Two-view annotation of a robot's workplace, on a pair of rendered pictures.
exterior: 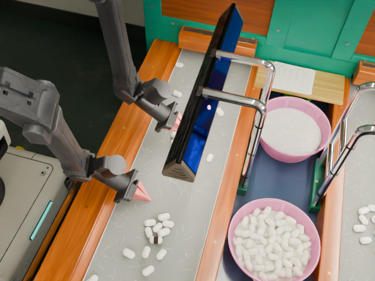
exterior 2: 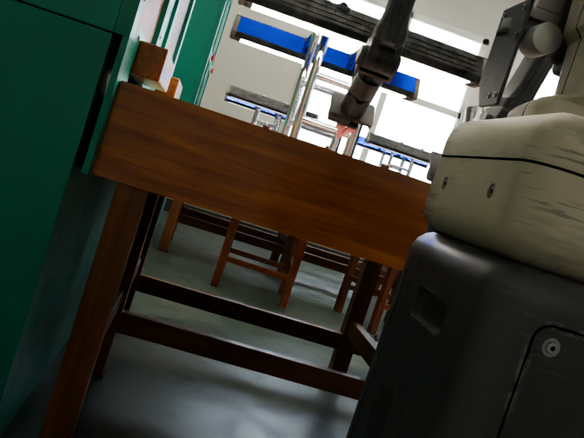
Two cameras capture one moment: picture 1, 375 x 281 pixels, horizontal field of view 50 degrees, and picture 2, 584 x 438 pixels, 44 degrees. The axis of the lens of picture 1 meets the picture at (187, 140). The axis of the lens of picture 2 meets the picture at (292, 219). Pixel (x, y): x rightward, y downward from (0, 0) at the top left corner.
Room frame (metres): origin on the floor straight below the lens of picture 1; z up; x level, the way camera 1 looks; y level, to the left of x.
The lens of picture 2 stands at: (1.48, 1.55, 0.70)
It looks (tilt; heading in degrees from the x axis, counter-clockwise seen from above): 4 degrees down; 248
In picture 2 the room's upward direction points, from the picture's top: 18 degrees clockwise
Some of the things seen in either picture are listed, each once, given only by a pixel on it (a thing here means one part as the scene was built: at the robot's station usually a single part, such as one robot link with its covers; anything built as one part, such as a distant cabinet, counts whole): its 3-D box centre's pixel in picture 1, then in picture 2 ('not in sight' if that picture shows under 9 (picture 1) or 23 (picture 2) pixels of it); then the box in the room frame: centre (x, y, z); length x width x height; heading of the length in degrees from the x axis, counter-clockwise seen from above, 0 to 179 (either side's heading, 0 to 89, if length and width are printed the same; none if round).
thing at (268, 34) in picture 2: not in sight; (327, 57); (0.65, -0.60, 1.08); 0.62 x 0.08 x 0.07; 166
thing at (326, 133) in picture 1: (289, 132); not in sight; (0.88, -0.37, 0.72); 0.27 x 0.27 x 0.10
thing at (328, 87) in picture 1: (299, 81); not in sight; (1.10, -0.42, 0.77); 0.33 x 0.15 x 0.01; 76
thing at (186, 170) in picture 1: (209, 79); (366, 30); (0.79, -0.05, 1.08); 0.62 x 0.08 x 0.07; 166
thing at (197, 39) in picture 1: (217, 43); (155, 68); (1.23, -0.10, 0.83); 0.30 x 0.06 x 0.07; 76
